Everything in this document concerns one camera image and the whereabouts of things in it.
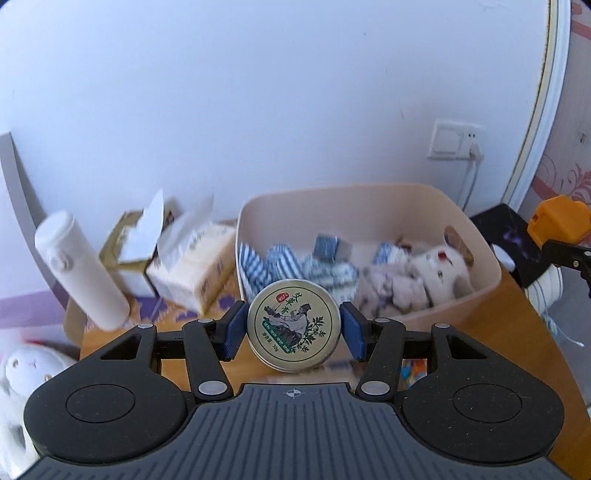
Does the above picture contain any orange plastic box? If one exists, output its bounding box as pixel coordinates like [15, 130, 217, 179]
[530, 195, 586, 245]

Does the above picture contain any white door frame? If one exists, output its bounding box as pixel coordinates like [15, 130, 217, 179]
[501, 0, 573, 213]

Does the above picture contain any small white object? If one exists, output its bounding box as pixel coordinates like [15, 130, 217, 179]
[492, 244, 517, 273]

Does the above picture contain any black box with purple print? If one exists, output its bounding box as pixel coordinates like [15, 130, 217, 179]
[468, 203, 550, 289]

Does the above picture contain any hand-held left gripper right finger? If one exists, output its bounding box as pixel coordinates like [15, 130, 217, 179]
[339, 301, 490, 402]

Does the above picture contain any blue grey small box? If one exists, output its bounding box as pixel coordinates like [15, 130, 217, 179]
[314, 233, 340, 261]

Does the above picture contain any white plush rabbit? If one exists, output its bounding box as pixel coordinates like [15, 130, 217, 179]
[0, 340, 77, 480]

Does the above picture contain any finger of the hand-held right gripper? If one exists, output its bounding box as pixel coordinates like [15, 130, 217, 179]
[542, 239, 591, 296]

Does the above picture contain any wooden desk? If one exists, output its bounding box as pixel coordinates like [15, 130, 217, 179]
[65, 272, 591, 467]

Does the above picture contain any pale blue knitted cloth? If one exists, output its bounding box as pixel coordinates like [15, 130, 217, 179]
[302, 256, 360, 296]

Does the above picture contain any white brown plush dog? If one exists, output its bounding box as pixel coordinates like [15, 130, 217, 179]
[399, 225, 476, 308]

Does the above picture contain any white thin-striped cloth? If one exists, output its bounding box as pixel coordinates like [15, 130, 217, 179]
[524, 265, 585, 347]

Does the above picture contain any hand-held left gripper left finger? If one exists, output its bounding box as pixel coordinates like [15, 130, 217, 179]
[99, 300, 248, 402]

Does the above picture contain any white thermos bottle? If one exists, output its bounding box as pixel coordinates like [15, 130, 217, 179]
[34, 210, 131, 332]

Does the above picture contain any white wall switch socket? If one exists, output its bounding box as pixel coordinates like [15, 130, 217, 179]
[427, 119, 486, 162]

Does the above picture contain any colourful small packet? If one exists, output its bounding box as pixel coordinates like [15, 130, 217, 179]
[401, 357, 428, 384]

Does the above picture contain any gold white tissue box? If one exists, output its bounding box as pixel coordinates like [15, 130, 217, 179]
[99, 187, 185, 298]

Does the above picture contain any beige plastic bin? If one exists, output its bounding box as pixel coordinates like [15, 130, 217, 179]
[235, 183, 502, 330]

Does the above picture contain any white cable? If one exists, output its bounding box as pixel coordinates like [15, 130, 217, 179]
[457, 159, 481, 215]

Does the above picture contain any round printed metal tin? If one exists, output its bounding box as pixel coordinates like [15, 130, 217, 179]
[247, 279, 342, 372]

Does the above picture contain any soft tissue pack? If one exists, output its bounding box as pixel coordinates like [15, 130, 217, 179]
[147, 194, 238, 315]

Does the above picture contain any blue white striped cloth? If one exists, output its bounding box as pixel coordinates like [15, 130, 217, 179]
[265, 244, 305, 284]
[372, 241, 402, 266]
[239, 244, 273, 298]

